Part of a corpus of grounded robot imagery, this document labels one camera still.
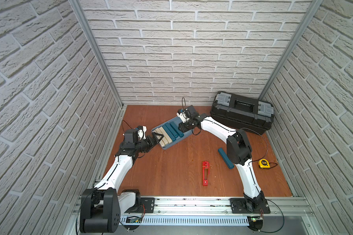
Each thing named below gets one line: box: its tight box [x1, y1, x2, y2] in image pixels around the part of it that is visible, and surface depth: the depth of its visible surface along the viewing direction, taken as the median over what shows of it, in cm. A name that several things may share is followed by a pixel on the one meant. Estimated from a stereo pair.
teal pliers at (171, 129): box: [164, 122, 179, 138], surface depth 102 cm
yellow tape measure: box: [258, 158, 271, 169], surface depth 89 cm
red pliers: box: [201, 161, 211, 187], surface depth 88 cm
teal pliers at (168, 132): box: [162, 124, 177, 142], surface depth 100 cm
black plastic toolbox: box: [209, 91, 275, 135], surface depth 97 cm
